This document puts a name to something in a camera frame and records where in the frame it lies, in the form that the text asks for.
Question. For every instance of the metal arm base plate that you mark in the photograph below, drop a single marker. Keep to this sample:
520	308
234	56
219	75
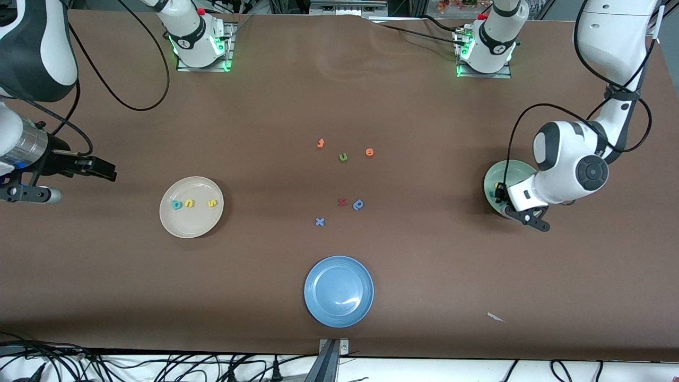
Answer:
183	67
504	75

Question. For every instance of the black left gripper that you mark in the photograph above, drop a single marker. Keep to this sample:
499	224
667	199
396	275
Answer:
499	196

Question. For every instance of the green round plate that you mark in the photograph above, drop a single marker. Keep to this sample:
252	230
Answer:
509	170

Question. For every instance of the blue foam letter p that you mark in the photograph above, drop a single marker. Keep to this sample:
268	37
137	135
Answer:
360	206

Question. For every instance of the blue round plate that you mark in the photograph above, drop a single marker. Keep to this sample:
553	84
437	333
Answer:
339	291

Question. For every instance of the beige round plate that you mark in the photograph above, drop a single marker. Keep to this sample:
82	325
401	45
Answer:
191	223

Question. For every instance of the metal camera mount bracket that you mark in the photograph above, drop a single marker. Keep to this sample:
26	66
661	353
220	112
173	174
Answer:
344	347

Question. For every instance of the orange artificial flowers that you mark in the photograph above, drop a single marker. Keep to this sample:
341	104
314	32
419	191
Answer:
451	5

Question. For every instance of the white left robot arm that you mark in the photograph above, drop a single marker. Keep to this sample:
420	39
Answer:
567	164

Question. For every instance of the small white paper scrap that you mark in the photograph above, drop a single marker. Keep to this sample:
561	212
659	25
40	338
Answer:
496	317

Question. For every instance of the brown table cover sheet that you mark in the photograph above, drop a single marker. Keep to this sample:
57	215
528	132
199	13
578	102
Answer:
339	106

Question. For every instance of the aluminium frame profile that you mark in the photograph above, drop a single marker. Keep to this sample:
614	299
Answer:
345	8

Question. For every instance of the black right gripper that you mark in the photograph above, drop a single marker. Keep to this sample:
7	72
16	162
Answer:
57	158

